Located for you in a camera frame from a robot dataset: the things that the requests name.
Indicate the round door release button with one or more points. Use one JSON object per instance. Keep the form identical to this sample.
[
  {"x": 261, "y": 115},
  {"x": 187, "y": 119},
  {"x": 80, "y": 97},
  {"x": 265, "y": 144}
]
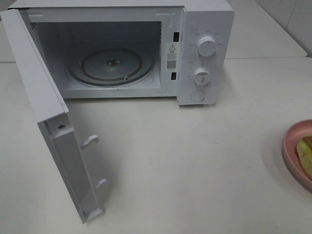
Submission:
[{"x": 197, "y": 95}]

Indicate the white timer knob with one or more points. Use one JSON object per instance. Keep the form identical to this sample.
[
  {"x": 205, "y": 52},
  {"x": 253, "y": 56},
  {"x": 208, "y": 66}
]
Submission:
[{"x": 201, "y": 76}]

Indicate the white microwave door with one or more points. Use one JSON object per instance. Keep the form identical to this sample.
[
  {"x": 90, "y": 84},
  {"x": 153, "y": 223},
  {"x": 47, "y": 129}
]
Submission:
[{"x": 52, "y": 115}]

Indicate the upper white power knob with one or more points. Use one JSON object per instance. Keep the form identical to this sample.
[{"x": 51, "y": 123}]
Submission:
[{"x": 206, "y": 46}]

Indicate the white bread sandwich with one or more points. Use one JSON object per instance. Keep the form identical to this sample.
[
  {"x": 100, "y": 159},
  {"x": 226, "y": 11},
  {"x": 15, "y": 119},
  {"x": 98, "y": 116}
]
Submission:
[{"x": 304, "y": 149}]

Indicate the pink round plate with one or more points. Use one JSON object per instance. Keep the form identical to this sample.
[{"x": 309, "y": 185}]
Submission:
[{"x": 290, "y": 155}]

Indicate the white warning label sticker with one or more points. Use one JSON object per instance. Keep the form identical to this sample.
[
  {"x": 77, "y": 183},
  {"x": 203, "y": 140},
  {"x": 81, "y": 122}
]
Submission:
[{"x": 171, "y": 57}]

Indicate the white microwave oven body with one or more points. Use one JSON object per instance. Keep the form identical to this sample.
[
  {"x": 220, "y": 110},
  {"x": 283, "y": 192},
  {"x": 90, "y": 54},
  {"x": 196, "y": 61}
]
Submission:
[{"x": 152, "y": 85}]

